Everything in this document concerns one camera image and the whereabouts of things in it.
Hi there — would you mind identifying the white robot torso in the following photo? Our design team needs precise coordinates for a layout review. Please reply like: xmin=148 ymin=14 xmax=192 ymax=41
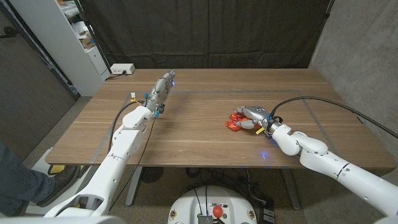
xmin=167 ymin=185 xmax=258 ymax=224

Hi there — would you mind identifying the black floor power strip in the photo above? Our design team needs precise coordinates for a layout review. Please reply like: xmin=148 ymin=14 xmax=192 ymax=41
xmin=259 ymin=198 xmax=276 ymax=224

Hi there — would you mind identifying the black backdrop stand pole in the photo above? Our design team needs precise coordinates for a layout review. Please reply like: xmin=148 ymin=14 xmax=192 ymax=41
xmin=74 ymin=0 xmax=113 ymax=74

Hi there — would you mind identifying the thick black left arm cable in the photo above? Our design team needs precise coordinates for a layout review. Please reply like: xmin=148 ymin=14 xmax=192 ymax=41
xmin=107 ymin=100 xmax=147 ymax=155

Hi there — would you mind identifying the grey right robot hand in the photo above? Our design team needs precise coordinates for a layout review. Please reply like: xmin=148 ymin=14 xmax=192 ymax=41
xmin=232 ymin=105 xmax=282 ymax=138

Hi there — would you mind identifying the black door handle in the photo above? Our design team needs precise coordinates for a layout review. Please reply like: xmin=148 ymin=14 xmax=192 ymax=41
xmin=0 ymin=26 xmax=18 ymax=40

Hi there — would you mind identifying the round black floor object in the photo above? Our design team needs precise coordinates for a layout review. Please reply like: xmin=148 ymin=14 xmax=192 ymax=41
xmin=139 ymin=167 xmax=165 ymax=184

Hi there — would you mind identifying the cardboard box with blue tape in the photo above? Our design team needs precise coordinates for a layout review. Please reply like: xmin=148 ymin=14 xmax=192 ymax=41
xmin=79 ymin=34 xmax=96 ymax=49

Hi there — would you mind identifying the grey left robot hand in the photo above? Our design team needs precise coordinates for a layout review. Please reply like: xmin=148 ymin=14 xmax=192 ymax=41
xmin=144 ymin=70 xmax=176 ymax=119

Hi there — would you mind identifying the dark brown shoe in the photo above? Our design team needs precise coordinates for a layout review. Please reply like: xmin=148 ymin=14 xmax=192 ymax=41
xmin=35 ymin=164 xmax=83 ymax=208

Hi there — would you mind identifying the person leg in jeans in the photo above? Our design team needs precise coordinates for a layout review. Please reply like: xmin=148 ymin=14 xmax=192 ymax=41
xmin=0 ymin=141 xmax=57 ymax=217

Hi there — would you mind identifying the white shelf cabinet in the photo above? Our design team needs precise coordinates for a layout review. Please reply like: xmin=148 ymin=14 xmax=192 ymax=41
xmin=9 ymin=0 xmax=111 ymax=97

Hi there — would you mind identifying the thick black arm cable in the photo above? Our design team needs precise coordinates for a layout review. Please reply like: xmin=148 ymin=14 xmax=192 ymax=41
xmin=269 ymin=96 xmax=398 ymax=139
xmin=107 ymin=100 xmax=147 ymax=155

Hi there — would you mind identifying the black power strip cord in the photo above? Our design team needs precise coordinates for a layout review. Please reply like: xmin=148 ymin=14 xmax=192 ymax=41
xmin=104 ymin=70 xmax=127 ymax=82

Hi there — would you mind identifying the yellow floor object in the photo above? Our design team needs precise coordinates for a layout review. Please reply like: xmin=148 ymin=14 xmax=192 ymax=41
xmin=48 ymin=164 xmax=66 ymax=175

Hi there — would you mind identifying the black fabric backdrop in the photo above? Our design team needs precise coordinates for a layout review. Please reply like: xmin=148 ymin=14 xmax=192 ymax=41
xmin=79 ymin=0 xmax=332 ymax=70

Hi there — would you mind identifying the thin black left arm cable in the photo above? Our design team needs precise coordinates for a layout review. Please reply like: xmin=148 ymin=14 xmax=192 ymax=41
xmin=108 ymin=118 xmax=156 ymax=212

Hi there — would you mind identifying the grey metal table leg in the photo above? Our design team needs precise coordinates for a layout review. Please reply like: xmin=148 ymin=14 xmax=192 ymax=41
xmin=125 ymin=166 xmax=144 ymax=207
xmin=280 ymin=169 xmax=301 ymax=211

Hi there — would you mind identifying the orange satin ribbon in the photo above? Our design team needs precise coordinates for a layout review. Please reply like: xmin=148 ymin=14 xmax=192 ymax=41
xmin=225 ymin=112 xmax=262 ymax=133

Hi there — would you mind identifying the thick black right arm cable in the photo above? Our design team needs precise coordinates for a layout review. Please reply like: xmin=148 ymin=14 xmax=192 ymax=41
xmin=269 ymin=96 xmax=398 ymax=139

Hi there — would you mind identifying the white floor platform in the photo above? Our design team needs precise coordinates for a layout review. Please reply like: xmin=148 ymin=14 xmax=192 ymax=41
xmin=24 ymin=147 xmax=94 ymax=216

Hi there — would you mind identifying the white power strip box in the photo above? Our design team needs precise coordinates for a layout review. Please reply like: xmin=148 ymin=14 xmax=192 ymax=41
xmin=110 ymin=63 xmax=136 ymax=75

